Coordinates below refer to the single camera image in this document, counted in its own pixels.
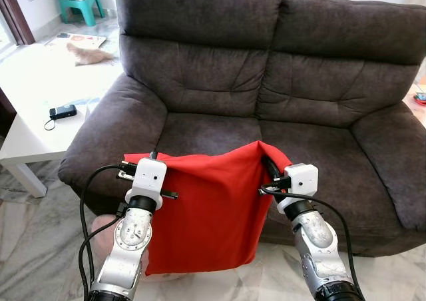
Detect printed floor mat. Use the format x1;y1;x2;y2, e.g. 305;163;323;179
45;33;107;50

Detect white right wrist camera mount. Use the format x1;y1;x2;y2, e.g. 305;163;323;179
283;163;319;196

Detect red floor clutter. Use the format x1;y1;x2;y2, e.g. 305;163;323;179
413;88;426;109

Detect teal plastic stool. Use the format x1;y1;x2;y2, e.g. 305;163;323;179
59;0;106;27

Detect dark brown fabric sofa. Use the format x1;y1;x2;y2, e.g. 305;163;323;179
59;0;426;258

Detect white low table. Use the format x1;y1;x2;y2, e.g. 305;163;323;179
0;41;117;198

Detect orange cat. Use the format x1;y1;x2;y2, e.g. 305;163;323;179
67;43;117;67

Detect red pillow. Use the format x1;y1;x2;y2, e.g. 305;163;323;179
124;141;292;276

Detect small black device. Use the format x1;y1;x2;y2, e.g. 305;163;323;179
44;105;78;131

